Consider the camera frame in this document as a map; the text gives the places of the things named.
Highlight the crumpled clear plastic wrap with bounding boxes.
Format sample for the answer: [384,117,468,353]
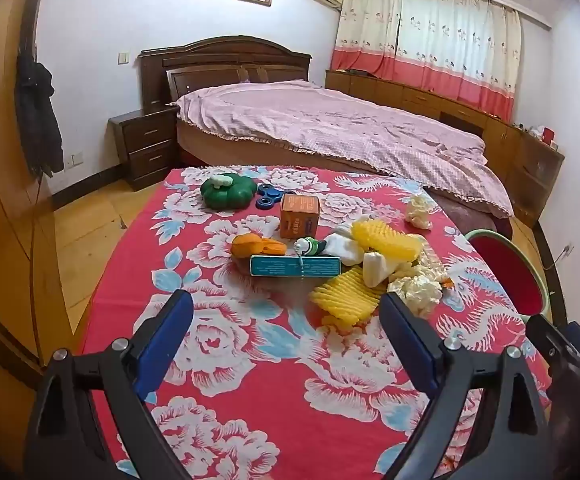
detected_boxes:
[400,242,451,285]

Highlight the teal and white medicine box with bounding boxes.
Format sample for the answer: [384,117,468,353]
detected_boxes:
[249,255,341,279]

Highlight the white and red curtain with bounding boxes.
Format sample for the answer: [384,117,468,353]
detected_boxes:
[331,0,523,123]

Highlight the red round chair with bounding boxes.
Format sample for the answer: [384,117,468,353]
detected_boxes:
[464,229,553,318]

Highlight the small green white toy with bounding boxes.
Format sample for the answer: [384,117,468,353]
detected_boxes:
[294,236,328,278]

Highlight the orange plastic toy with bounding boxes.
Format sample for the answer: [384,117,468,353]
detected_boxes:
[231,234,288,260]

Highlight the wall outlet with cable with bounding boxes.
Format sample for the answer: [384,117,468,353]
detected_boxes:
[540,242,574,272]

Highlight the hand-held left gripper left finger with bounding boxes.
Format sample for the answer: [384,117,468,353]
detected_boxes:
[24,289,195,480]

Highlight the crumpled white paper ball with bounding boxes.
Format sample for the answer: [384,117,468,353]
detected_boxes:
[406,195,433,231]

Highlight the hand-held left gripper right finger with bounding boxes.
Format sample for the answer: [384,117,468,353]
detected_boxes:
[379,291,550,480]

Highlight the wooden wardrobe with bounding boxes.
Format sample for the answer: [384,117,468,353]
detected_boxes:
[0,0,96,376]

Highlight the orange cardboard box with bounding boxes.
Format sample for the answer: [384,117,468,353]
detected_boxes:
[280,194,321,239]

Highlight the dark wooden bed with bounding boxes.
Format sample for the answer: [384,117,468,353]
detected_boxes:
[138,36,514,241]

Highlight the long low wooden cabinet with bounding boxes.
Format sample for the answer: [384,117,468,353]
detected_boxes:
[325,69,523,181]

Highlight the blue fidget spinner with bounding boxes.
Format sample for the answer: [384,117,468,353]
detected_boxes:
[256,183,295,209]

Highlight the pink checked bedspread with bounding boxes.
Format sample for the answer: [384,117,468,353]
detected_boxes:
[176,80,514,218]

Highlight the crumpled white plastic bag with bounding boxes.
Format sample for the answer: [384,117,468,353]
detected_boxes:
[387,275,443,317]

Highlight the yellow foam fruit net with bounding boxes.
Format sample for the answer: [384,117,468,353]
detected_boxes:
[310,265,387,332]
[352,220,423,262]

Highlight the wooden corner shelf cabinet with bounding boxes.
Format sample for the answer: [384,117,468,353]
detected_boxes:
[512,127,565,228]

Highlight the dark wooden nightstand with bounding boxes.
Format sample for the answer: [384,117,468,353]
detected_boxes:
[108,105,181,191]

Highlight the dark hanging jacket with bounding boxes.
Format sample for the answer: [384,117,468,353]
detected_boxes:
[15,52,66,178]

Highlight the red floral tablecloth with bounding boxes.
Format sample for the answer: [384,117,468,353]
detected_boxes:
[77,165,555,480]

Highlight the white sock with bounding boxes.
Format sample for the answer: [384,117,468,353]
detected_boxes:
[326,230,365,266]

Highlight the green pumpkin-shaped toy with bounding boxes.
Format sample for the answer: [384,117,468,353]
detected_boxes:
[200,173,259,210]

